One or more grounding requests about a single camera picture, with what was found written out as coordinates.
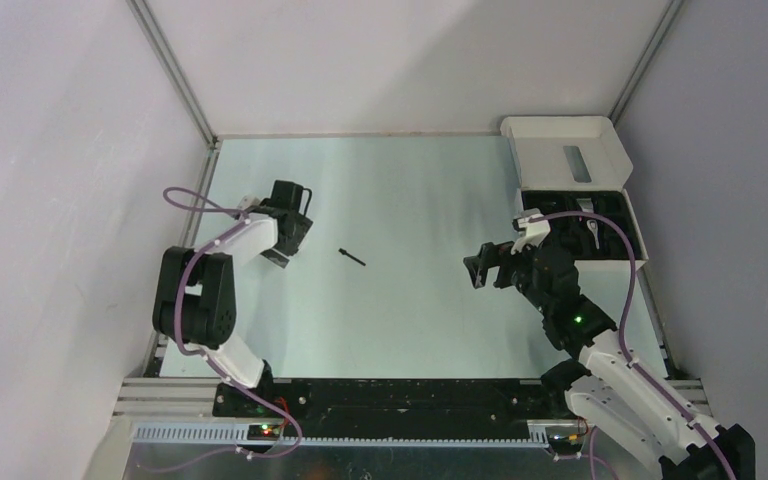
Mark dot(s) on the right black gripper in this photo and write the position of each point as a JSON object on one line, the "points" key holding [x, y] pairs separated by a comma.
{"points": [[493, 255]]}

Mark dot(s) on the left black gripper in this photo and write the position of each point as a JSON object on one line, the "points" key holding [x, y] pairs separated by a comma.
{"points": [[302, 225]]}

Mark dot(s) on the small black cleaning brush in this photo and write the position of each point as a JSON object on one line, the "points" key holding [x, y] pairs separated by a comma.
{"points": [[352, 257]]}

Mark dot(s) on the black hair trimmer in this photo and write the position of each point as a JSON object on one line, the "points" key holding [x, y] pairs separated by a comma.
{"points": [[586, 205]]}

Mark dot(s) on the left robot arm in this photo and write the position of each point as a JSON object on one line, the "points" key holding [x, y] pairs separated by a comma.
{"points": [[195, 303]]}

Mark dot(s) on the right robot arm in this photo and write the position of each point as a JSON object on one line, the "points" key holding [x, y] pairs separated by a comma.
{"points": [[622, 358]]}

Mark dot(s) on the white box with black tray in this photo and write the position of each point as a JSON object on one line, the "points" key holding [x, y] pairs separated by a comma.
{"points": [[561, 158]]}

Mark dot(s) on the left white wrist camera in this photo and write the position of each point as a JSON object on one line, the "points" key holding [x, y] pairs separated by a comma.
{"points": [[285, 195]]}

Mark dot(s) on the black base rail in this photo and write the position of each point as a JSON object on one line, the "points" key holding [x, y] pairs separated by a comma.
{"points": [[400, 409]]}

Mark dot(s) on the aluminium frame front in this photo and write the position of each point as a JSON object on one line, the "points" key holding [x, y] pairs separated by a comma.
{"points": [[202, 428]]}

